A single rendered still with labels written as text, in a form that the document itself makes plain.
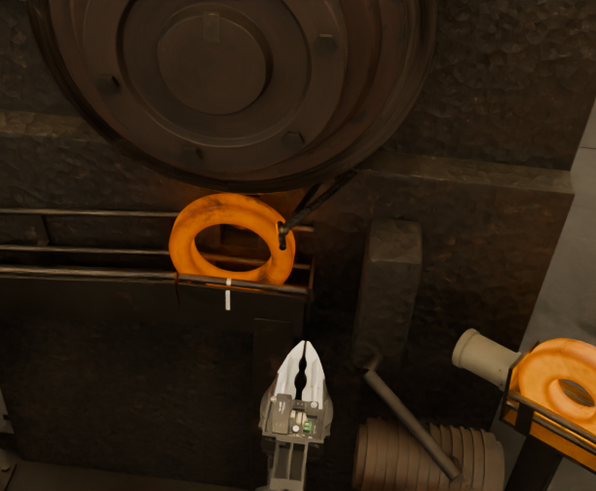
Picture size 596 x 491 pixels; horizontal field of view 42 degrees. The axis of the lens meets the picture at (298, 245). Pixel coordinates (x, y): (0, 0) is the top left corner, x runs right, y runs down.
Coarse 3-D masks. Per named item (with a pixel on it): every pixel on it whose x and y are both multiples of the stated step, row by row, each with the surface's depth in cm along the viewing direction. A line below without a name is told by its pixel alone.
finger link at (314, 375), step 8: (312, 352) 101; (304, 360) 102; (312, 360) 100; (312, 368) 99; (320, 368) 99; (304, 376) 100; (312, 376) 99; (320, 376) 99; (312, 384) 98; (320, 384) 98; (304, 392) 98; (312, 392) 97; (320, 392) 98; (312, 400) 96; (320, 400) 97; (320, 408) 97
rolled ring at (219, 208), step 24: (192, 216) 110; (216, 216) 110; (240, 216) 109; (264, 216) 109; (192, 240) 113; (264, 240) 112; (288, 240) 112; (192, 264) 116; (264, 264) 119; (288, 264) 114
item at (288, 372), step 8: (304, 344) 101; (296, 352) 101; (288, 360) 95; (296, 360) 100; (280, 368) 99; (288, 368) 97; (296, 368) 99; (280, 376) 99; (288, 376) 98; (296, 376) 99; (280, 384) 98; (288, 384) 98; (280, 392) 96; (288, 392) 98
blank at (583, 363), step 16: (544, 352) 103; (560, 352) 101; (576, 352) 100; (592, 352) 100; (528, 368) 106; (544, 368) 104; (560, 368) 102; (576, 368) 100; (592, 368) 98; (528, 384) 107; (544, 384) 105; (592, 384) 100; (544, 400) 107; (560, 400) 107; (576, 416) 105; (592, 416) 102; (592, 432) 104
